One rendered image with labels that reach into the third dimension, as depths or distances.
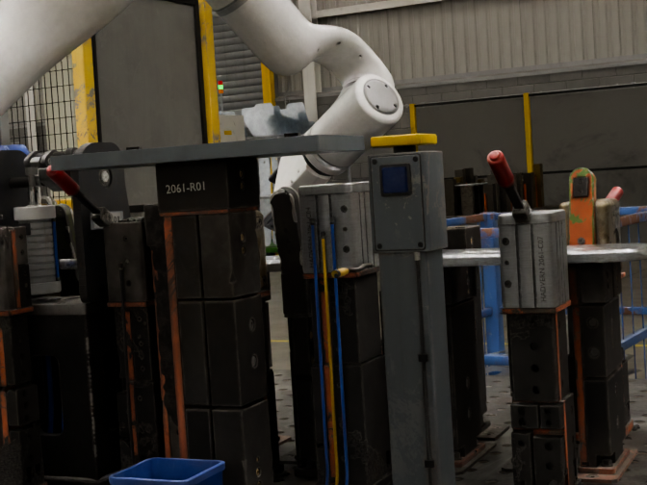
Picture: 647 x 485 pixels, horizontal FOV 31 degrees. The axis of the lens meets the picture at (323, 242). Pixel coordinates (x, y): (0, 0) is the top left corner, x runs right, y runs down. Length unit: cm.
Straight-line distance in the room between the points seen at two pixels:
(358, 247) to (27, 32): 49
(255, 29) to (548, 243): 51
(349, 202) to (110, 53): 347
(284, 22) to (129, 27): 342
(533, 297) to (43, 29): 67
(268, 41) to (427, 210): 44
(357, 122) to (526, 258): 38
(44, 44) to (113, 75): 345
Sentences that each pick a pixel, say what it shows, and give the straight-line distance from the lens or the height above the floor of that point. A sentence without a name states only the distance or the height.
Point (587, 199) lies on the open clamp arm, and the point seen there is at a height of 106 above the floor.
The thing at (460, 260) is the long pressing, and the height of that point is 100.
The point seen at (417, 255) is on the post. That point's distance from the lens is 130.
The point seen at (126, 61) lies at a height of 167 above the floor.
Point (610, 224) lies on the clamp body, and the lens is 177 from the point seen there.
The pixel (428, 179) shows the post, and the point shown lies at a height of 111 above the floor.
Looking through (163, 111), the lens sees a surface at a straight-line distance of 516.
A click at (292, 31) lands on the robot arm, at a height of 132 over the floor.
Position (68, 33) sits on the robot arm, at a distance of 147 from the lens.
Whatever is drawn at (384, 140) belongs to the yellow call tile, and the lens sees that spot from 131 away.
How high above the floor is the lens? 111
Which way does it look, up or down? 3 degrees down
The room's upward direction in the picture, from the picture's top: 4 degrees counter-clockwise
